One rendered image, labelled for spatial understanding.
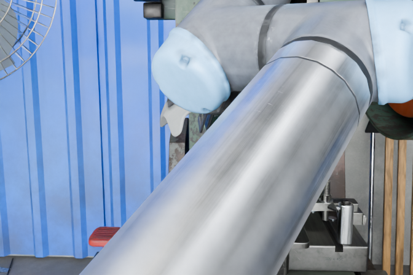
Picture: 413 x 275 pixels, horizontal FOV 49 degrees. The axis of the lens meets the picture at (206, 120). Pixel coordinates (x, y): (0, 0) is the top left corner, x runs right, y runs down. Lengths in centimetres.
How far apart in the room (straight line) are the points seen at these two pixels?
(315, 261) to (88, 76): 158
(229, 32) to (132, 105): 192
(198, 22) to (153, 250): 25
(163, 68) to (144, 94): 187
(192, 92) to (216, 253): 22
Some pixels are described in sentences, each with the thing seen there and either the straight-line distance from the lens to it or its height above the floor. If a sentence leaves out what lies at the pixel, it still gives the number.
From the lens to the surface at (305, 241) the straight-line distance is 89.
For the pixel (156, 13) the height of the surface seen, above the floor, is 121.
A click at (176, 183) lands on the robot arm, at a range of 22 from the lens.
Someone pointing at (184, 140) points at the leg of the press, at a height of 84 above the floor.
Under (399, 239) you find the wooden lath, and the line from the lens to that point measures 222.
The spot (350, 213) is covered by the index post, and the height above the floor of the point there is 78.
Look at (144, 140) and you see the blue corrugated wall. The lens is 230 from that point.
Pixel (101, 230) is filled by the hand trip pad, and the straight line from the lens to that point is 99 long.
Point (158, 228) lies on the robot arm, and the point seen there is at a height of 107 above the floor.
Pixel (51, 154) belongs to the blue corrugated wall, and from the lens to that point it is 245.
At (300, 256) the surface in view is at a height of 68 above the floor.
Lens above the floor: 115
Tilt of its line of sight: 10 degrees down
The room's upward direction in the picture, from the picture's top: straight up
